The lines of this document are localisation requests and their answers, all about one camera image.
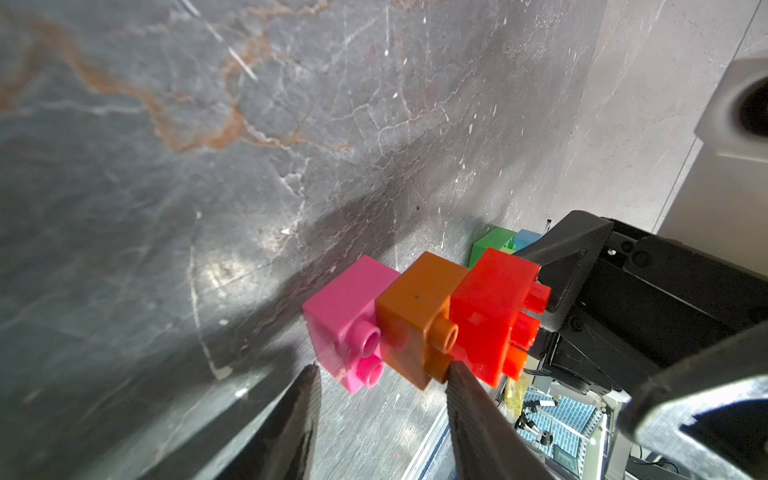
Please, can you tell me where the red lego brick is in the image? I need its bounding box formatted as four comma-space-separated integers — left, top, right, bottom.
449, 248, 552, 388

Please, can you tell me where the pink lego brick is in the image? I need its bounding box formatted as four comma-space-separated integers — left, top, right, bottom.
302, 256, 399, 394

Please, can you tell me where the blue lego brick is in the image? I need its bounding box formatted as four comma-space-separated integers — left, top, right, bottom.
513, 229, 542, 252

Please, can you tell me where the green long lego brick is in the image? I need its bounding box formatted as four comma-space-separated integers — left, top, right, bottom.
467, 226, 517, 269

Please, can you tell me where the orange lego brick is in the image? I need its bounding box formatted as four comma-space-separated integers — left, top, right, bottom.
375, 252, 469, 390

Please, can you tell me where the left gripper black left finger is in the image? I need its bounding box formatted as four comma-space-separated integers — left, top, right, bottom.
218, 364, 322, 479

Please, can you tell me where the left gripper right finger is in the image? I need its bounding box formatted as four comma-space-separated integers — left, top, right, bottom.
446, 361, 554, 480

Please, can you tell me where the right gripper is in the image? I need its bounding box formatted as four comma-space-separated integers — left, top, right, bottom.
516, 211, 767, 479

